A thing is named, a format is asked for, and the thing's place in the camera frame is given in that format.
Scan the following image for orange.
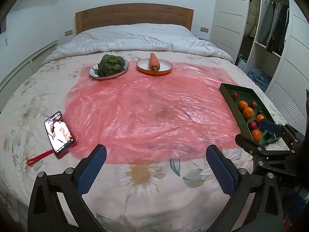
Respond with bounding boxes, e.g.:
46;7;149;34
238;101;248;112
256;114;265;123
251;129;262;142
242;107;255;120

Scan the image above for white drawer cabinet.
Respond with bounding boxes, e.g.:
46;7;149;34
210;0;249;64

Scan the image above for pink plastic sheet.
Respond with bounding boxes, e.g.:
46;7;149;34
64;62;240;164

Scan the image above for white plastic bag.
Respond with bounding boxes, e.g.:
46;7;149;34
236;54;247;71

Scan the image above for orange rimmed plate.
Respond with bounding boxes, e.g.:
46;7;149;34
136;58;173;76

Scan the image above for white duvet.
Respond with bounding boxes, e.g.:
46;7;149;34
43;23;233;64

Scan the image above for carrot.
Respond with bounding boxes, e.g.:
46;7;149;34
149;53;160;72

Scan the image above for green leafy vegetable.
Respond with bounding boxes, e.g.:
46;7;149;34
94;54;125;77

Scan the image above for wooden headboard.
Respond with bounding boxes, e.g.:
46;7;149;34
76;3;194;34

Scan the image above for white slatted door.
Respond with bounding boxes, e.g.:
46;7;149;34
268;82;307;135

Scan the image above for green rectangular tray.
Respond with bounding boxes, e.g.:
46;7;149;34
219;83;280;146

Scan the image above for red phone strap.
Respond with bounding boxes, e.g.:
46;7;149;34
27;149;56;166

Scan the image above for white wardrobe shelving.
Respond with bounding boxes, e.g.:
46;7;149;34
236;0;308;109

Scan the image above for hanging dark clothes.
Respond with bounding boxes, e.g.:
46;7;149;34
258;0;290;55

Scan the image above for smartphone red case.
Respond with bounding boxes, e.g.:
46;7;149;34
44;111;76;159

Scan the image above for floral bed cover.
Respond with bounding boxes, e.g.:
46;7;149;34
0;50;290;232

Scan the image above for white plate blue rim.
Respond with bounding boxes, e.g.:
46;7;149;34
89;61;129;80

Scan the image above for blue towel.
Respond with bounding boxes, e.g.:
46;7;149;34
247;69;272;93

